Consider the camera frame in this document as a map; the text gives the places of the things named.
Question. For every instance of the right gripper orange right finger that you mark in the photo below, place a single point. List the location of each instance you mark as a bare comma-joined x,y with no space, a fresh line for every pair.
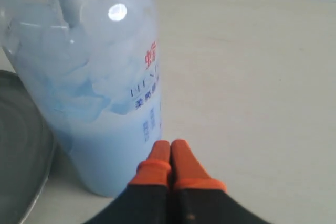
199,198

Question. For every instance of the round steel plate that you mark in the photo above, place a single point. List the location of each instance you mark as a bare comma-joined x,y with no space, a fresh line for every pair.
27,150

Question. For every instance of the blue soap pump bottle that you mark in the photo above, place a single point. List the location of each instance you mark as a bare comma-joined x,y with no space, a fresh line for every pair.
92,69

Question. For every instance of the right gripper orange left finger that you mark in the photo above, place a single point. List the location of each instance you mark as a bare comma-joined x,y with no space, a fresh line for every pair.
145,197

